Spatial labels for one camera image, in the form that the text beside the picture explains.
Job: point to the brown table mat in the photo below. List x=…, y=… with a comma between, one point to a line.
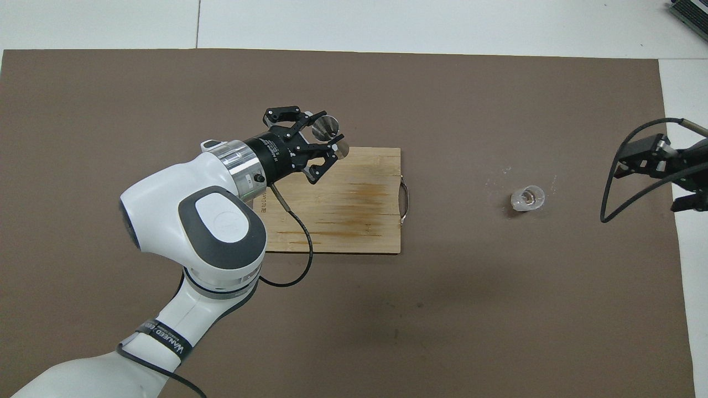
x=498, y=304

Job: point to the steel double jigger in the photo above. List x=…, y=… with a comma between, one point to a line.
x=325, y=127

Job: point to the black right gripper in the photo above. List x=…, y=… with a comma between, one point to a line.
x=688, y=160

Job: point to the grey ribbed device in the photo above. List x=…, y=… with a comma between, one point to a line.
x=694, y=14

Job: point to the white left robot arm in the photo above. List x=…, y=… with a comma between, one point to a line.
x=221, y=221

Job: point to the wooden cutting board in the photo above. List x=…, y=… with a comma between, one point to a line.
x=354, y=221

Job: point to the small clear glass cup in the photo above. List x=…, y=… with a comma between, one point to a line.
x=528, y=198

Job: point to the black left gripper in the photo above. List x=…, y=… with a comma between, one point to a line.
x=276, y=155

